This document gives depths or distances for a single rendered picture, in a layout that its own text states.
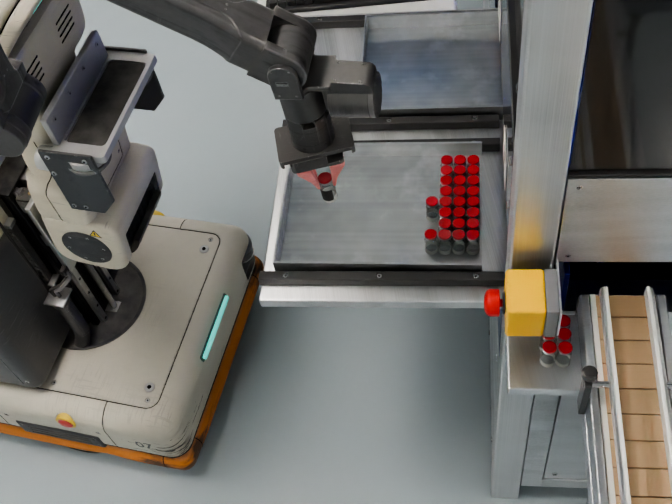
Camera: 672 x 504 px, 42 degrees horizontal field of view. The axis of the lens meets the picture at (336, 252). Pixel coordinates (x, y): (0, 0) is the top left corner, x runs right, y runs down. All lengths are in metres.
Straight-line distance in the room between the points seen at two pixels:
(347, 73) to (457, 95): 0.64
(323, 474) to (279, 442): 0.15
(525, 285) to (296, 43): 0.47
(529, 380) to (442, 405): 0.96
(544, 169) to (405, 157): 0.51
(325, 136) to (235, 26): 0.21
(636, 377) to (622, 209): 0.25
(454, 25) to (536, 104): 0.81
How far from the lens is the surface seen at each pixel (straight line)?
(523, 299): 1.24
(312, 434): 2.29
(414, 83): 1.71
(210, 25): 1.02
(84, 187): 1.59
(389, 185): 1.55
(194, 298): 2.21
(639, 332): 1.35
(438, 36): 1.80
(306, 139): 1.13
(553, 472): 2.05
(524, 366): 1.36
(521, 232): 1.22
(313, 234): 1.50
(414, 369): 2.34
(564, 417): 1.78
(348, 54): 1.79
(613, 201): 1.18
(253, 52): 1.02
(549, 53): 0.98
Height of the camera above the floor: 2.08
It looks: 55 degrees down
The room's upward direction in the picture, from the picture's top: 12 degrees counter-clockwise
